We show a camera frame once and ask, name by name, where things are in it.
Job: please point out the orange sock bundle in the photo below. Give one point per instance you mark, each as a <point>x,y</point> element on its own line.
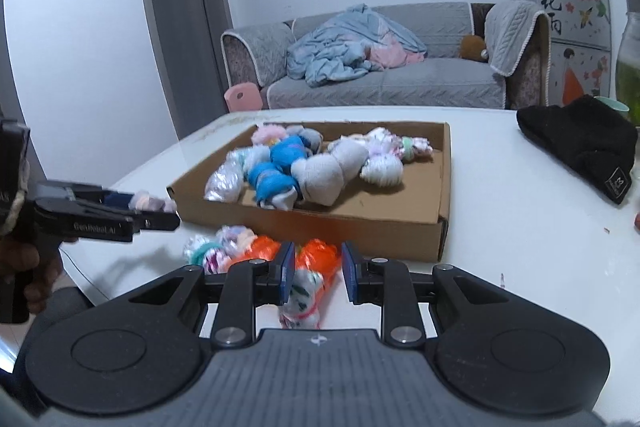
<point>260,249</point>
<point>317,257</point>

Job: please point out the grey quilted sofa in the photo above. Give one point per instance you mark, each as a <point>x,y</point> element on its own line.
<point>400,87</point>

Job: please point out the grey door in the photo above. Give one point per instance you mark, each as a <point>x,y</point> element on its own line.
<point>185,37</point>

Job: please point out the pastel pink sock bundle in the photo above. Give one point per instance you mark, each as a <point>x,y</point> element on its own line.
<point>150,201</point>

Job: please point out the white multicolour dotted sock bundle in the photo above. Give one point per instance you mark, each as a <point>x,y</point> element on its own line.
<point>217,263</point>

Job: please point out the white striped sock ball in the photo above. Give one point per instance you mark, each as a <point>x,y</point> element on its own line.
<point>382,171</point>

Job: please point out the white teal sock bundle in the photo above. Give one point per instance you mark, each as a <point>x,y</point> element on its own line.
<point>197,249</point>

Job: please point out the blue white-toed sock bundle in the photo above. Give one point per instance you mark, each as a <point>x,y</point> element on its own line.
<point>267,179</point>

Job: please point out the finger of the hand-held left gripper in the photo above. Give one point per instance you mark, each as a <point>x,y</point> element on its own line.
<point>156,222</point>
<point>75,194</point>

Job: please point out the glass jar with green plant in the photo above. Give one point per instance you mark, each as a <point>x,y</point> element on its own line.
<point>630,72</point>

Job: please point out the black knit hat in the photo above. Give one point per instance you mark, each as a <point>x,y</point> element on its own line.
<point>575,132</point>

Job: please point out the pink fluffy sock ball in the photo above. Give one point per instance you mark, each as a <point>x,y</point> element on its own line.
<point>265,134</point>

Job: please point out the person's left hand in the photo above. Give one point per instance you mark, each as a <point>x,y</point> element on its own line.
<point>42,272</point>

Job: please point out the pink plastic stool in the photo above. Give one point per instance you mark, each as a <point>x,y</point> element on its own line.
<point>242,98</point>

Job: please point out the light blue blanket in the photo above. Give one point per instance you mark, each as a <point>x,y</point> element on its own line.
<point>330,52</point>

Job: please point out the pastel purple sock bundle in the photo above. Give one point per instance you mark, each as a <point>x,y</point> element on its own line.
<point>235,237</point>

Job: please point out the teal cup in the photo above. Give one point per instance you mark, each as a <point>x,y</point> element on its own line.
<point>614,104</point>

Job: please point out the blue knit sock bundle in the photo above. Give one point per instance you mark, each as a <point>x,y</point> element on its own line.
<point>287,154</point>

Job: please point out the fridge with flower stickers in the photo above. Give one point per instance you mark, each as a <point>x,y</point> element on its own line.
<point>555,7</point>

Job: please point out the cardboard box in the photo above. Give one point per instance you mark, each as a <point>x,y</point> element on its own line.
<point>390,227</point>

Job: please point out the pink cloth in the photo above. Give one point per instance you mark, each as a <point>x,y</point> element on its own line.
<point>395,53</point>

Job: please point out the grey quilted armrest cover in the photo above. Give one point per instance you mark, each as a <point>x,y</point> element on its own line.
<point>515,37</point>

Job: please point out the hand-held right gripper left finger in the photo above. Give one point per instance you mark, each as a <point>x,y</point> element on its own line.
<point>286,277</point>

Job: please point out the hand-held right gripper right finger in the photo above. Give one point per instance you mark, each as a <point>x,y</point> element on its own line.
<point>350,277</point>

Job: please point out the small grey sock bundle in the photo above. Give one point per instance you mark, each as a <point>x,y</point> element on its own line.
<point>311,138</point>

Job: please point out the green pink sock bundle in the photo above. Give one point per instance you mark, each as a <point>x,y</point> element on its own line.
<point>412,147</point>

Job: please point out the bubble wrap bundle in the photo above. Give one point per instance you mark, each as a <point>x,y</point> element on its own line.
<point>225,179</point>

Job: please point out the brown plush toy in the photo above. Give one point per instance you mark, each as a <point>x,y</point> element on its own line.
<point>472,48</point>

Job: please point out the pink white sock bundle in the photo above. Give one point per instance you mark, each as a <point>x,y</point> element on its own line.
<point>360,139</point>

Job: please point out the pale blue sock bundle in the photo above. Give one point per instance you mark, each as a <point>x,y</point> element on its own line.
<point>256,156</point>

